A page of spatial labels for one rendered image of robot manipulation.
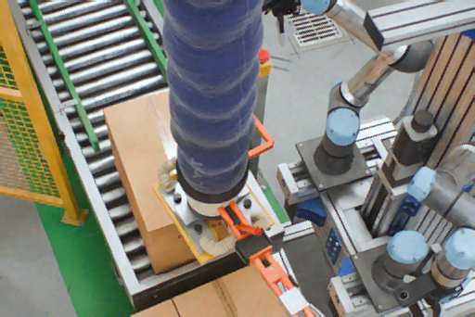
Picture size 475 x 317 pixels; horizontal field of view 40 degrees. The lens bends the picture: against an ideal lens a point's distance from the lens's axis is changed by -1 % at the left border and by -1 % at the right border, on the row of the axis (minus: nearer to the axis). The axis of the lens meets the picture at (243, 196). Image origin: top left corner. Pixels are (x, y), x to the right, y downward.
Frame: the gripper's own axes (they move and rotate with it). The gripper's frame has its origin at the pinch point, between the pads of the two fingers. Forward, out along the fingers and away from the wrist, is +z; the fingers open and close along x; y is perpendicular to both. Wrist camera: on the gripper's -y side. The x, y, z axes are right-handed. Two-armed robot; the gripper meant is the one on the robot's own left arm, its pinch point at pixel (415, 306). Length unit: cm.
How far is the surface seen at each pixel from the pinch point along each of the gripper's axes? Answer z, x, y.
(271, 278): 24.8, 28.5, -26.2
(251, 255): 25, 37, -29
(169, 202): 37, 70, -46
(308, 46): 152, 215, 83
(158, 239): 66, 72, -51
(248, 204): 34, 59, -22
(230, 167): 0, 55, -31
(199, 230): 34, 55, -40
